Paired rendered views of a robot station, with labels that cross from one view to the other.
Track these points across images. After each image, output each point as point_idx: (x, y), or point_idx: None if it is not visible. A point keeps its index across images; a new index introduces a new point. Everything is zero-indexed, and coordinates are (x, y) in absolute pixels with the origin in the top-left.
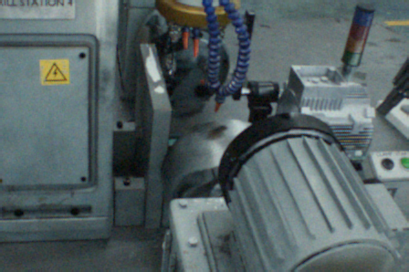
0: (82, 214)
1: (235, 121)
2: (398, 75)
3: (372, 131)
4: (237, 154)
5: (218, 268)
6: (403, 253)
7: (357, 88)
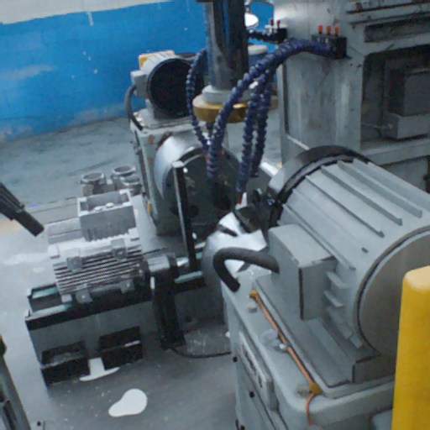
0: None
1: (195, 144)
2: (11, 206)
3: None
4: None
5: None
6: (48, 282)
7: (55, 228)
